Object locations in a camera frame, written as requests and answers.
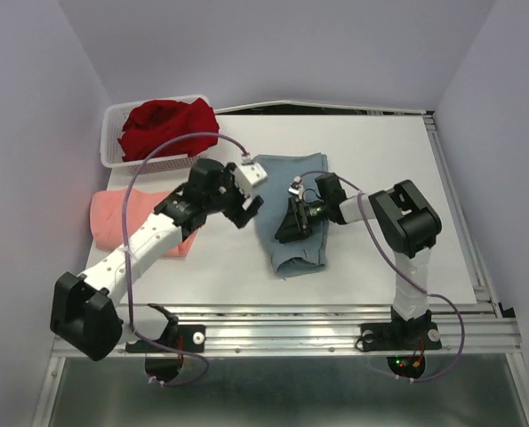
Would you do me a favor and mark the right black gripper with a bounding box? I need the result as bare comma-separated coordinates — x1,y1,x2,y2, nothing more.
274,196,329,243

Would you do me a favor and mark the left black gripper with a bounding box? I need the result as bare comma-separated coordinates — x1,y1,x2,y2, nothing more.
204,162,262,228

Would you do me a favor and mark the light blue denim skirt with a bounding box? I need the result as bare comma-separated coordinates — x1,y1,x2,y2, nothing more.
254,152,329,278

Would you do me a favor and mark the pink pleated skirt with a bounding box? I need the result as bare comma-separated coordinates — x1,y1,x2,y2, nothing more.
89,189,198,260

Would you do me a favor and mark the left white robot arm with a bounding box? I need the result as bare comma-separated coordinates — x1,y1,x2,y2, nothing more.
50,157,268,361

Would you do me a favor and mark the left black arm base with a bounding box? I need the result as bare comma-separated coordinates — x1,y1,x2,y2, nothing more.
125,324,206,354

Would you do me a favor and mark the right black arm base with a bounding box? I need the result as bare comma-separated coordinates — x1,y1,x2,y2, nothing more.
355,323,442,352

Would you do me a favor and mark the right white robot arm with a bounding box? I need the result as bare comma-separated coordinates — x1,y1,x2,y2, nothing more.
275,173,442,352

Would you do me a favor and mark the red skirt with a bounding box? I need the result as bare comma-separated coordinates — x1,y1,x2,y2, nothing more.
118,98,220,162

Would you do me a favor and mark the white plastic basket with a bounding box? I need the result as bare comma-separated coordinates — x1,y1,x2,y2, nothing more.
100,100,206,173

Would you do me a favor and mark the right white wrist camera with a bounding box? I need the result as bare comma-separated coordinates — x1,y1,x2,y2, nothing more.
288,176,305,199

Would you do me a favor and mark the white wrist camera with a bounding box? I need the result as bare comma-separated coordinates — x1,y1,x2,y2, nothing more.
288,176,305,199
233,162,268,202

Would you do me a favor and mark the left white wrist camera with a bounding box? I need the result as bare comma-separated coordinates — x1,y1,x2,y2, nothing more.
233,162,268,202

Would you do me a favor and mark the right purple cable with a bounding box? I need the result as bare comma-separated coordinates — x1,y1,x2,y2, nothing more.
293,170,468,386

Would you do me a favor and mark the aluminium mounting rail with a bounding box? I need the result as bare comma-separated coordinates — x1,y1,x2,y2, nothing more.
50,303,524,357

